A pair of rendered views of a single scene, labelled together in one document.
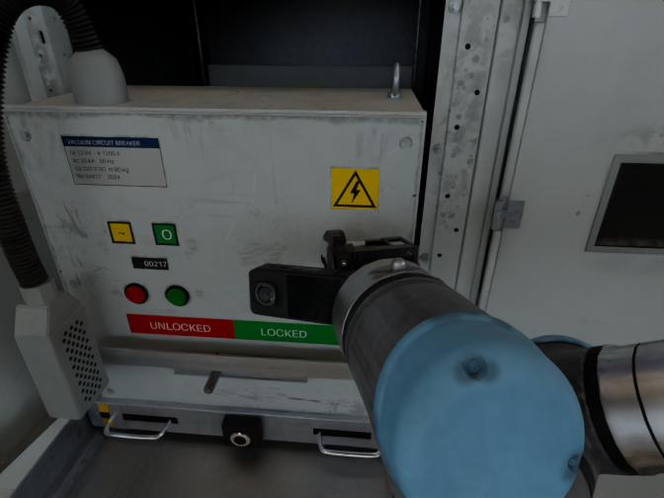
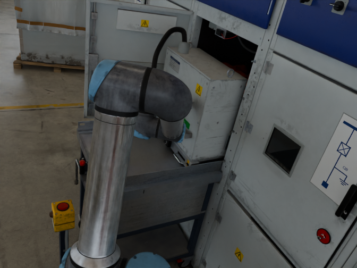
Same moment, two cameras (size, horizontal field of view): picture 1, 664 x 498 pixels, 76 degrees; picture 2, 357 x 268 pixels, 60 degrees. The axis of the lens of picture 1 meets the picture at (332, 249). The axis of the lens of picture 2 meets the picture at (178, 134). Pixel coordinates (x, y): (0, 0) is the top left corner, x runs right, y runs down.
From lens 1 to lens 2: 1.29 m
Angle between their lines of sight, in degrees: 45
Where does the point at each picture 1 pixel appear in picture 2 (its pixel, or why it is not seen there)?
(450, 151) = (245, 100)
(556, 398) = not seen: hidden behind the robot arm
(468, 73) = (253, 80)
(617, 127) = (275, 114)
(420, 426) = not seen: hidden behind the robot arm
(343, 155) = (198, 81)
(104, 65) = (183, 45)
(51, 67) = (190, 40)
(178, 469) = (153, 140)
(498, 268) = (243, 145)
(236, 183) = (185, 78)
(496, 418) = not seen: hidden behind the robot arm
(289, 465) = (169, 155)
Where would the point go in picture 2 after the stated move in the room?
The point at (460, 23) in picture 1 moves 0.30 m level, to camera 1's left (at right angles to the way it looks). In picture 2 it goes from (255, 66) to (215, 45)
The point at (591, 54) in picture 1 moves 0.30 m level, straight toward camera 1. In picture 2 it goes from (273, 89) to (205, 78)
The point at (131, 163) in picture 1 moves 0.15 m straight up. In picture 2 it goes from (176, 65) to (180, 39)
